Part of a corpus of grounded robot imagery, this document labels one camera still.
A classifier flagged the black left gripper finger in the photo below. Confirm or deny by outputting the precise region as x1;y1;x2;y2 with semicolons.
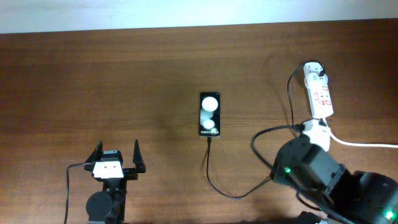
132;139;146;170
85;141;103;163

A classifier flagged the black Samsung smartphone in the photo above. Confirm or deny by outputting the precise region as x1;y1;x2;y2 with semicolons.
199;92;221;137

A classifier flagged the black USB charging cable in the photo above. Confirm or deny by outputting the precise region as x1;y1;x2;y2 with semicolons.
206;58;327;200

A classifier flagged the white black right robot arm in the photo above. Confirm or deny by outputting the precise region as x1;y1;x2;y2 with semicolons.
271;134;397;223

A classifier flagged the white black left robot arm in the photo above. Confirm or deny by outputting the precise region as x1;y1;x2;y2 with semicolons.
84;141;146;224

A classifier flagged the white USB charger plug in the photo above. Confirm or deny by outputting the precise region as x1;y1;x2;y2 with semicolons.
304;72;328;89

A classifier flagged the white power strip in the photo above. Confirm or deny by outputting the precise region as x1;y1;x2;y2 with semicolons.
303;62;333;119

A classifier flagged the white power strip cord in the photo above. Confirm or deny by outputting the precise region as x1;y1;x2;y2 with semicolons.
322;116;398;149

